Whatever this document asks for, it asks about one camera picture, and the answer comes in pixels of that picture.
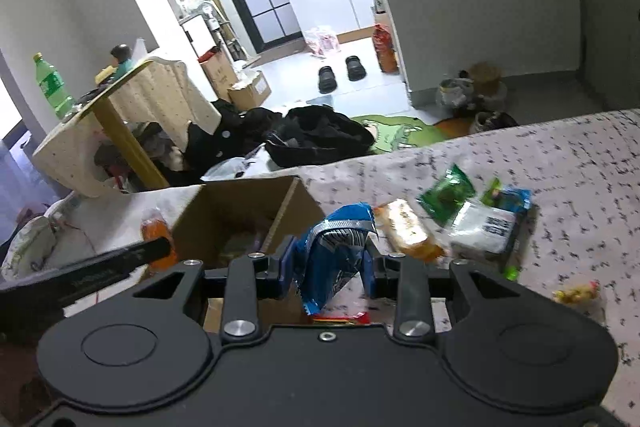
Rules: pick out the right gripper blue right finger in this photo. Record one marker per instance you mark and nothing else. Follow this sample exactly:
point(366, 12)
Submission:
point(403, 279)

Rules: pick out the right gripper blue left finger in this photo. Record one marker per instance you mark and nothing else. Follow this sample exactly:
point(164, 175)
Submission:
point(251, 279)

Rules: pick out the blue silver snack packet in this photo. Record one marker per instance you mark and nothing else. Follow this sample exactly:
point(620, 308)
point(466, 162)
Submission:
point(330, 254)

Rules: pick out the orange cracker packet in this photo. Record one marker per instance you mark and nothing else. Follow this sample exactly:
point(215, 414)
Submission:
point(403, 229)

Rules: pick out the red chocolate bar packet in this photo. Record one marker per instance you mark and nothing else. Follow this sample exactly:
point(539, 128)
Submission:
point(359, 318)

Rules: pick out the brown cardboard box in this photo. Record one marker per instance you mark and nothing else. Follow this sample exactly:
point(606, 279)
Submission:
point(227, 219)

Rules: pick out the white black-label snack packet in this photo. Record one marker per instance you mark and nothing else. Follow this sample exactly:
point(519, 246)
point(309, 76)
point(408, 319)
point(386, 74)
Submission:
point(483, 233)

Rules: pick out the light green candy packet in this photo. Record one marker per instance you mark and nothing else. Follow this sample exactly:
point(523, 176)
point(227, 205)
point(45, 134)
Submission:
point(512, 271)

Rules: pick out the blue green snack packet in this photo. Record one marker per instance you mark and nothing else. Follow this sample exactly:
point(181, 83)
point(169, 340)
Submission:
point(508, 198)

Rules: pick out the green cartoon rug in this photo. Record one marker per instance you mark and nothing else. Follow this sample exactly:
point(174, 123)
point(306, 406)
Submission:
point(399, 133)

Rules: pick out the black clothes pile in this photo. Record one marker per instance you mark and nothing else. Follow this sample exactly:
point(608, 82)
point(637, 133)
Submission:
point(308, 135)

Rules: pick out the patterned white bed sheet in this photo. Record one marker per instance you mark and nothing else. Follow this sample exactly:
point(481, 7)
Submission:
point(485, 281)

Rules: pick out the dark round basket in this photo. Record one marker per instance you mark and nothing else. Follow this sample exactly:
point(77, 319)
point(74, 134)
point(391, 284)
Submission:
point(485, 121)

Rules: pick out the small yellow candy packet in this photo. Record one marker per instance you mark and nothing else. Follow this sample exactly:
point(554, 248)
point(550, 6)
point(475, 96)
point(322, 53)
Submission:
point(578, 294)

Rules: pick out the small cardboard box floor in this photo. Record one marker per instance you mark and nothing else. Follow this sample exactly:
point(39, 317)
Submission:
point(250, 91)

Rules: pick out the grey plastic bag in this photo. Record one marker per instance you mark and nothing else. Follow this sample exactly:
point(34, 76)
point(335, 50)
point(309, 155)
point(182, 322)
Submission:
point(454, 93)

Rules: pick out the left black shoe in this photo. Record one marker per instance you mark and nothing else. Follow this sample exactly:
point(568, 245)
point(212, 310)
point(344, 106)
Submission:
point(326, 80)

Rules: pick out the black shoe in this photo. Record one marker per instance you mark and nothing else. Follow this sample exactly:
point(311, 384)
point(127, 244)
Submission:
point(326, 80)
point(355, 69)

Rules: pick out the right black shoe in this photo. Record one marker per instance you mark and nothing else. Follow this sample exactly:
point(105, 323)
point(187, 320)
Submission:
point(355, 69)

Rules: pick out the round yellow side table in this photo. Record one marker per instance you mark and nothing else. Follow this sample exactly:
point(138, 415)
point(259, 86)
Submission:
point(115, 129)

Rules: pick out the green soda bottle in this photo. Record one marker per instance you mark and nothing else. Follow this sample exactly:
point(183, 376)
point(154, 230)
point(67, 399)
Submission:
point(53, 87)

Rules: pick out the pink plastic bag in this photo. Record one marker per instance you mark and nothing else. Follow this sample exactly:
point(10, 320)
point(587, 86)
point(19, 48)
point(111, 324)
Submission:
point(322, 41)

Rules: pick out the brown pot by wall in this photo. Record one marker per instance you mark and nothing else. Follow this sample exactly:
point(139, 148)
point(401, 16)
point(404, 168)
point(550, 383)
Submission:
point(488, 86)

